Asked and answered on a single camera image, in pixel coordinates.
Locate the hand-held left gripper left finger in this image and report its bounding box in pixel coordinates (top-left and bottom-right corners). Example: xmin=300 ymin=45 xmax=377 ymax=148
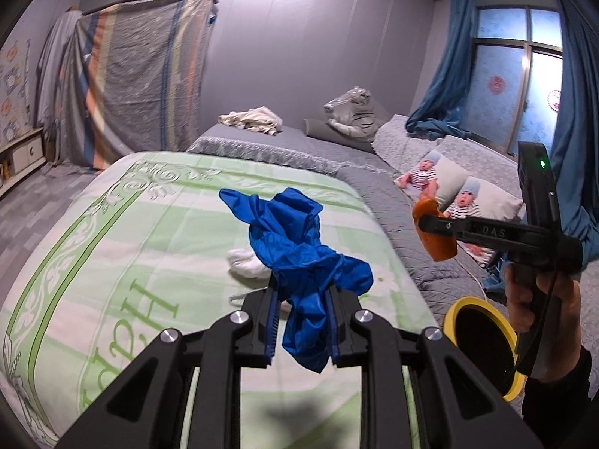
xmin=56 ymin=277 xmax=293 ymax=449

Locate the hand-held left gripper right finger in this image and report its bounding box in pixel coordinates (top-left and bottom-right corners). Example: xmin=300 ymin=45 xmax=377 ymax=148
xmin=325 ymin=285 xmax=546 ymax=449

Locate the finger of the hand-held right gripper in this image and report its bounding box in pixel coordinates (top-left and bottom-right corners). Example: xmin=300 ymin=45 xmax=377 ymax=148
xmin=416 ymin=213 xmax=516 ymax=246

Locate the orange cloth item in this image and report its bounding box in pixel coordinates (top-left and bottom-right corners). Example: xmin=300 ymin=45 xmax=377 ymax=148
xmin=412 ymin=198 xmax=458 ymax=262

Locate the blue garment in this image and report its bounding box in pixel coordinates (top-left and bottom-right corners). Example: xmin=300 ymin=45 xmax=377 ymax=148
xmin=219 ymin=187 xmax=374 ymax=375

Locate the yellow bin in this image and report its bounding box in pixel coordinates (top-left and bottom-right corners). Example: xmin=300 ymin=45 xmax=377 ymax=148
xmin=442 ymin=297 xmax=519 ymax=404

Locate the person's right forearm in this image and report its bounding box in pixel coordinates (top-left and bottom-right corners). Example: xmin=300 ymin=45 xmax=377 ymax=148
xmin=522 ymin=346 xmax=599 ymax=449

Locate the person's right hand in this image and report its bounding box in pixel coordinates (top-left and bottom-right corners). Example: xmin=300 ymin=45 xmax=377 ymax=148
xmin=504 ymin=264 xmax=583 ymax=382

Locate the baby print pillow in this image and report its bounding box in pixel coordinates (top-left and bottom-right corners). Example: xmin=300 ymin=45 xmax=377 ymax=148
xmin=397 ymin=150 xmax=469 ymax=199
xmin=442 ymin=178 xmax=525 ymax=267

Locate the blue cloth heap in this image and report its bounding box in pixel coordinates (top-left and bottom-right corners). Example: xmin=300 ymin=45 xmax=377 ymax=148
xmin=482 ymin=264 xmax=507 ymax=293

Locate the blue curtain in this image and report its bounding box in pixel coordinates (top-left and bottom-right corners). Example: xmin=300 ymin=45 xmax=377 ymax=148
xmin=405 ymin=0 xmax=480 ymax=140
xmin=550 ymin=0 xmax=599 ymax=263

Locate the frosted glass window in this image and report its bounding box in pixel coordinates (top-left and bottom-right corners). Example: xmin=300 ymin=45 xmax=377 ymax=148
xmin=468 ymin=4 xmax=565 ymax=155

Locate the green patterned blanket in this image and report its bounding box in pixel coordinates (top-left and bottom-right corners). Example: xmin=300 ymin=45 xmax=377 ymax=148
xmin=0 ymin=150 xmax=443 ymax=449

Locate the white tiger plush toy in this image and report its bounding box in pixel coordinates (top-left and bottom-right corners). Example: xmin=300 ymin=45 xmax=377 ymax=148
xmin=324 ymin=86 xmax=389 ymax=138

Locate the grey bolster pillow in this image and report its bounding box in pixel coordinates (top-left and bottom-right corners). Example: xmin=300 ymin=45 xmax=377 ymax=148
xmin=303 ymin=118 xmax=375 ymax=153

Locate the grey quilted bedspread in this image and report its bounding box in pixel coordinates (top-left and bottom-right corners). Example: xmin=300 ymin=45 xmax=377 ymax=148
xmin=187 ymin=114 xmax=529 ymax=333

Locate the cream crumpled cloth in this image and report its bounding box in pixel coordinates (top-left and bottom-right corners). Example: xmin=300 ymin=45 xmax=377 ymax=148
xmin=218 ymin=106 xmax=284 ymax=134

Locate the striped hanging sheet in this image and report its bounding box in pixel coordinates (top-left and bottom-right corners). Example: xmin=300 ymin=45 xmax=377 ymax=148
xmin=56 ymin=0 xmax=218 ymax=171

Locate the low white cabinet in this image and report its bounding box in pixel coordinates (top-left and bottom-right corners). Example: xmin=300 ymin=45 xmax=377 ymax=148
xmin=0 ymin=126 xmax=48 ymax=195

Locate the grey hanging cloth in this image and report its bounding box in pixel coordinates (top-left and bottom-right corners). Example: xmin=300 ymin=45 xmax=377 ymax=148
xmin=36 ymin=9 xmax=85 ymax=164

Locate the cartoon wall poster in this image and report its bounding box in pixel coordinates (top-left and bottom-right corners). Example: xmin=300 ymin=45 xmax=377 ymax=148
xmin=0 ymin=40 xmax=33 ymax=143

